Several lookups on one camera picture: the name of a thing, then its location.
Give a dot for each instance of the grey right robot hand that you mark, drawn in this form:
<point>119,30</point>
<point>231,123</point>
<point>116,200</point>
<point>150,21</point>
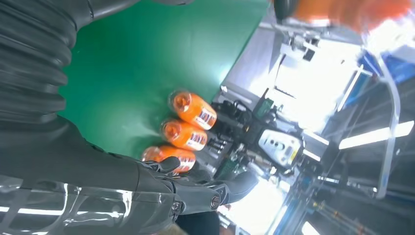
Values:
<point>81,168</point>

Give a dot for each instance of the orange bottle with label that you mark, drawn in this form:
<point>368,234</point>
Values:
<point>186,134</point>
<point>194,110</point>
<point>188,160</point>

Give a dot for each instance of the green table mat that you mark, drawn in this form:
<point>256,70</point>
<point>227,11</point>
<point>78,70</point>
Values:
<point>146,58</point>

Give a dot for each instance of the green circuit board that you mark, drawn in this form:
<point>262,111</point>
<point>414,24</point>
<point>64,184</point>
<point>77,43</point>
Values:
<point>264,108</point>

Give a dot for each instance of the white device with yellow label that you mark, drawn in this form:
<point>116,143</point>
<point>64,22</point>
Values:
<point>280,147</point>

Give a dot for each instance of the ceiling light strip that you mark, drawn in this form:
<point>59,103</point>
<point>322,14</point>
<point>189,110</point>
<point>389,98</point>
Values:
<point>373,136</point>

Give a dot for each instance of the orange background object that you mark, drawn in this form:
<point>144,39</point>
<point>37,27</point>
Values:
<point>340,13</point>

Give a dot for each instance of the blue background object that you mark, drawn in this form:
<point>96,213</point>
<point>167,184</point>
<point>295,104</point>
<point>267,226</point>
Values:
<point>392,66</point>

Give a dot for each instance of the grey metal post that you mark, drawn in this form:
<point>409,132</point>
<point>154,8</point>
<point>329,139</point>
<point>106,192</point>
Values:
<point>389,136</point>

